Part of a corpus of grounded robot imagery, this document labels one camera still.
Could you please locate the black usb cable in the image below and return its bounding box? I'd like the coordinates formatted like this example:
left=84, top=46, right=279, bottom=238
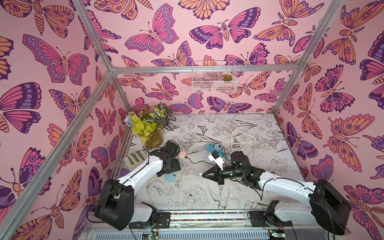
left=184, top=155, right=214, bottom=166

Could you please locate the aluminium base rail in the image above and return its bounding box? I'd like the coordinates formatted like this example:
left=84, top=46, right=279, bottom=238
left=80, top=208, right=334, bottom=240

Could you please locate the pink earbud case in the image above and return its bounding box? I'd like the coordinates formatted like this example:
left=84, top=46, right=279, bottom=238
left=178, top=150, right=187, bottom=160

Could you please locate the small succulent in basket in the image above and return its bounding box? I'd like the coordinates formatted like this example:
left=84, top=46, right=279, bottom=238
left=222, top=74, right=233, bottom=82

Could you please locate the potted plant in amber vase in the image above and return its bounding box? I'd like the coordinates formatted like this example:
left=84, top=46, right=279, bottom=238
left=124, top=103, right=176, bottom=149

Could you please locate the teal power strip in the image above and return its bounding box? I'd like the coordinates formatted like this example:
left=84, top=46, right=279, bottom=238
left=206, top=143, right=224, bottom=154

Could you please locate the blue earbud case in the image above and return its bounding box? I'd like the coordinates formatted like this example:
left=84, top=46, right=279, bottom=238
left=165, top=174, right=176, bottom=183

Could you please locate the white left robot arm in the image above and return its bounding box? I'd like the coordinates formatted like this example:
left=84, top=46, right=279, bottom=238
left=93, top=141, right=181, bottom=231

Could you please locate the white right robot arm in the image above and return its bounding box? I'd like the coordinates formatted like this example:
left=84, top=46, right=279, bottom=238
left=202, top=151, right=352, bottom=236

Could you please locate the white power strip cord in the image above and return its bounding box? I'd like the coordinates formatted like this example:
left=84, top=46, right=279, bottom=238
left=229, top=111, right=268, bottom=154

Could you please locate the beige cloth with green stripes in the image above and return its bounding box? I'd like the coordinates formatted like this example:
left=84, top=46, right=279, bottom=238
left=123, top=150, right=149, bottom=171

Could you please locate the pink purple brush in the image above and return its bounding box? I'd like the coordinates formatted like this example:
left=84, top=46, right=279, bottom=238
left=120, top=168, right=131, bottom=178

